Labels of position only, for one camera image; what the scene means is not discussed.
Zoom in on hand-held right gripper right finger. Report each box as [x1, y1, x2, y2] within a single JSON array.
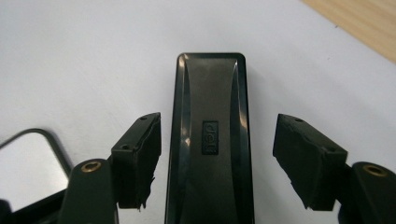
[[273, 113, 348, 212]]

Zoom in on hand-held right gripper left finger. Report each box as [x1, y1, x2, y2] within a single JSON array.
[[110, 112, 163, 213]]

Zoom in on black whiteboard eraser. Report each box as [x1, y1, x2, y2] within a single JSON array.
[[164, 51, 256, 224]]

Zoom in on wooden table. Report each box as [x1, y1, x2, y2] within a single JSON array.
[[300, 0, 396, 65]]

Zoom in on small whiteboard with handle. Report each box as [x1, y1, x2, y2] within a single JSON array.
[[0, 128, 75, 224]]

